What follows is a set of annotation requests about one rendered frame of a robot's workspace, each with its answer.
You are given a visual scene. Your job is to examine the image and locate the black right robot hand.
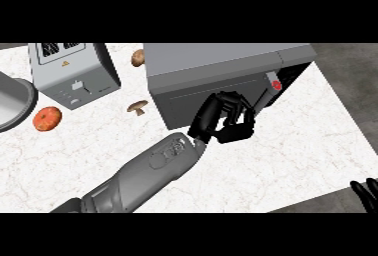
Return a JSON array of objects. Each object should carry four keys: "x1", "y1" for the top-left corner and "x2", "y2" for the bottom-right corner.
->
[{"x1": 349, "y1": 177, "x2": 378, "y2": 214}]

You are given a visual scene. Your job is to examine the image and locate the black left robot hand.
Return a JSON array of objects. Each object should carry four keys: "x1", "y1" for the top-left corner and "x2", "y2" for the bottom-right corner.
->
[{"x1": 187, "y1": 90, "x2": 257, "y2": 145}]

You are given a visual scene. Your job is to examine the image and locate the dark grey microwave door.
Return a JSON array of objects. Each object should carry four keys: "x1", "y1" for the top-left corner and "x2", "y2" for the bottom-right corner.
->
[{"x1": 148, "y1": 70, "x2": 283, "y2": 131}]

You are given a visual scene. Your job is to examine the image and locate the grey microwave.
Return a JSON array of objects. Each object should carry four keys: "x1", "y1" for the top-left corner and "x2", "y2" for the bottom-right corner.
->
[{"x1": 142, "y1": 42, "x2": 320, "y2": 131}]

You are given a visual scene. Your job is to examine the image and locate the brown mushroom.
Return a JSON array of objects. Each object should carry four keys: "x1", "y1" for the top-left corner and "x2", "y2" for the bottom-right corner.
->
[
  {"x1": 131, "y1": 48, "x2": 147, "y2": 68},
  {"x1": 126, "y1": 99, "x2": 150, "y2": 117}
]

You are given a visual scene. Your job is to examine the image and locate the grey toaster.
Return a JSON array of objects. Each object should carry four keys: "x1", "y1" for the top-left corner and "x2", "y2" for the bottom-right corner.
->
[{"x1": 27, "y1": 42, "x2": 123, "y2": 111}]

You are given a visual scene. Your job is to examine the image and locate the orange tomato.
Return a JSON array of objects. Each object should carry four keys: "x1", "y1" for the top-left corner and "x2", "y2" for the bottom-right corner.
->
[{"x1": 32, "y1": 106, "x2": 64, "y2": 132}]

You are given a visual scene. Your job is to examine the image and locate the grey round pot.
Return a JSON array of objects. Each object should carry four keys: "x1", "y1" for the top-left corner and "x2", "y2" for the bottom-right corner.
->
[{"x1": 0, "y1": 71, "x2": 40, "y2": 134}]

